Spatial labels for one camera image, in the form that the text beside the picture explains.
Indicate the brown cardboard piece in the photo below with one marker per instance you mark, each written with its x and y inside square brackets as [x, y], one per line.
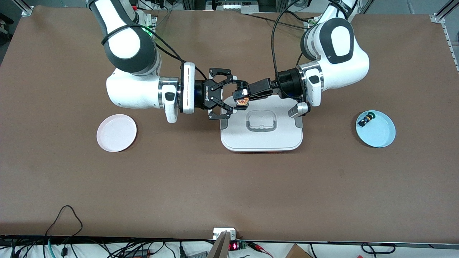
[297, 252]

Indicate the grey box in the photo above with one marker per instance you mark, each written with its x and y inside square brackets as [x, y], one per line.
[197, 255]

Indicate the white power strip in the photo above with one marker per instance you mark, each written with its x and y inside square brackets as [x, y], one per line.
[236, 5]

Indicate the orange black switch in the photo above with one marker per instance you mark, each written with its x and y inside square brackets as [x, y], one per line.
[242, 102]

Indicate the green blue switch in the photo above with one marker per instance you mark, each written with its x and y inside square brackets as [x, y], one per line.
[366, 120]

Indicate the white camera bracket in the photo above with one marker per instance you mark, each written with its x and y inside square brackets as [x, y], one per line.
[218, 232]

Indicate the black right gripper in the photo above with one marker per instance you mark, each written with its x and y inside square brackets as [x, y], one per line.
[203, 95]

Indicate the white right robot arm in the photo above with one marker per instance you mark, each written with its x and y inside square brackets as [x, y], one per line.
[132, 89]

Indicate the aluminium frame profile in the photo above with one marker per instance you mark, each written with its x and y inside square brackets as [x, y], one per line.
[444, 12]
[27, 9]

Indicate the light blue round plate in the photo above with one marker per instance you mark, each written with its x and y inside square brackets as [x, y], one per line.
[378, 134]

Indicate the aluminium camera bar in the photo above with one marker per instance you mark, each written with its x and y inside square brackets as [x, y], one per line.
[220, 247]

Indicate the black plug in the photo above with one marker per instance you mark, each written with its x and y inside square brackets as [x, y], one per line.
[182, 251]

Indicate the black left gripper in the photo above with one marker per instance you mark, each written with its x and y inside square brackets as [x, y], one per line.
[285, 84]

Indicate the green circuit board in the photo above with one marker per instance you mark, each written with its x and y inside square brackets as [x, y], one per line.
[242, 245]

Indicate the pale pink round plate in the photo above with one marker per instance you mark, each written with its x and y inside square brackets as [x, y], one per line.
[116, 133]

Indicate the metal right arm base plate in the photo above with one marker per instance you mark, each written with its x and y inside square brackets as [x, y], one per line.
[155, 21]

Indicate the perforated metal rail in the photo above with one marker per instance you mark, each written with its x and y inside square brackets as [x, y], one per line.
[448, 36]

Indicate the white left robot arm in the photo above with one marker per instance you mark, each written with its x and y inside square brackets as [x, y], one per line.
[340, 39]

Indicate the red digit display module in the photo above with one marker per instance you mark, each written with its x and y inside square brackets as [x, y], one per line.
[233, 246]

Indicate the red clip lead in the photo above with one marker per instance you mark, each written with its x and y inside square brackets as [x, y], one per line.
[255, 245]

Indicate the white lidded box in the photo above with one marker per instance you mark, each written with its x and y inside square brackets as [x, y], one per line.
[261, 139]

